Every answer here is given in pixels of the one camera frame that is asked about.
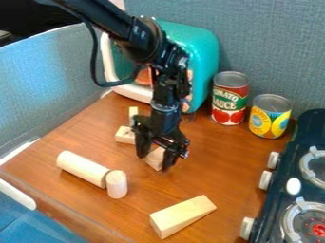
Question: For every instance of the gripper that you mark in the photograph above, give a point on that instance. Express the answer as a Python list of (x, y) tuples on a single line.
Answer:
[(164, 121)]

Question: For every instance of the rectangular wooden block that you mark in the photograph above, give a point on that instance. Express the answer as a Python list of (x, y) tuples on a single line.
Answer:
[(155, 159)]

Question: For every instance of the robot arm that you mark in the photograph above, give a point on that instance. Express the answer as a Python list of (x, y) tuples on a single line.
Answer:
[(127, 27)]

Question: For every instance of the wooden cube block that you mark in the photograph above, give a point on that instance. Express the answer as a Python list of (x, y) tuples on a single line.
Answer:
[(125, 135)]

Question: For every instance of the small thin wooden block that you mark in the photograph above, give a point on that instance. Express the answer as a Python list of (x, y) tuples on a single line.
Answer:
[(133, 114)]

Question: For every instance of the small wooden cylinder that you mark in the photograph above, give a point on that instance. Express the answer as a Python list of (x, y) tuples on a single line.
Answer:
[(117, 184)]

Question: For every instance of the wooden wedge block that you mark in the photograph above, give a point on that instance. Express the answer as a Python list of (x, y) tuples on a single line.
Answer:
[(180, 215)]

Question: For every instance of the large wooden cylinder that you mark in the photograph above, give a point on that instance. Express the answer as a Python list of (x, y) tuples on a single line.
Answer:
[(82, 168)]

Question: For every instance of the red tomato can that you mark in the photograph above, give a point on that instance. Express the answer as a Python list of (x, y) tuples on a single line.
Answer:
[(229, 98)]

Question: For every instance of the yellow can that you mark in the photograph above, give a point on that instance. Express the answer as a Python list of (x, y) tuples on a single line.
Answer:
[(270, 117)]

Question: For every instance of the toy stove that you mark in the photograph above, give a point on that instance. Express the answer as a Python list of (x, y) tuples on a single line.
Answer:
[(296, 183)]

